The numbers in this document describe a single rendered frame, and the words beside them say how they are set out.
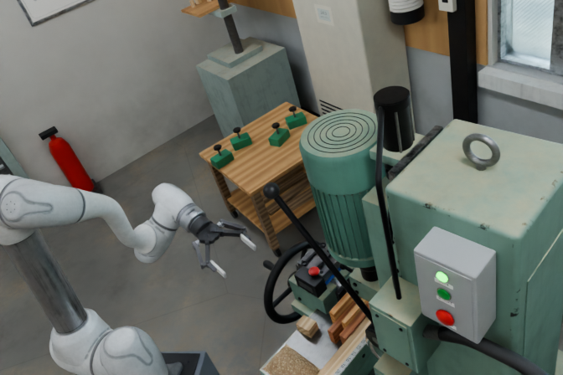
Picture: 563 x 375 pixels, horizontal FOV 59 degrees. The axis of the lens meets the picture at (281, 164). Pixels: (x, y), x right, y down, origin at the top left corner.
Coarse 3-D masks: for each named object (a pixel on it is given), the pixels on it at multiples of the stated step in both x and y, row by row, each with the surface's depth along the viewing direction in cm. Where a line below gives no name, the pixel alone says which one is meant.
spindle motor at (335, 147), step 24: (336, 120) 103; (360, 120) 101; (312, 144) 98; (336, 144) 96; (360, 144) 94; (312, 168) 97; (336, 168) 94; (360, 168) 94; (384, 168) 97; (312, 192) 106; (336, 192) 98; (360, 192) 97; (336, 216) 103; (360, 216) 101; (336, 240) 109; (360, 240) 106; (360, 264) 109
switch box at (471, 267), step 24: (432, 240) 75; (456, 240) 74; (432, 264) 73; (456, 264) 71; (480, 264) 70; (432, 288) 76; (456, 288) 72; (480, 288) 70; (432, 312) 81; (456, 312) 76; (480, 312) 73; (480, 336) 77
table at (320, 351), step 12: (300, 312) 147; (312, 312) 141; (324, 324) 136; (300, 336) 135; (312, 336) 134; (324, 336) 133; (300, 348) 132; (312, 348) 132; (324, 348) 131; (336, 348) 130; (312, 360) 129; (324, 360) 128; (372, 360) 128; (264, 372) 130; (360, 372) 125
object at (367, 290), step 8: (352, 272) 127; (360, 272) 126; (352, 280) 126; (360, 280) 124; (376, 280) 123; (360, 288) 125; (368, 288) 122; (376, 288) 121; (360, 296) 128; (368, 296) 125
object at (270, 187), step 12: (264, 192) 103; (276, 192) 102; (288, 216) 103; (300, 228) 103; (312, 240) 104; (336, 276) 104; (348, 288) 104; (360, 300) 105; (372, 324) 105; (372, 336) 104
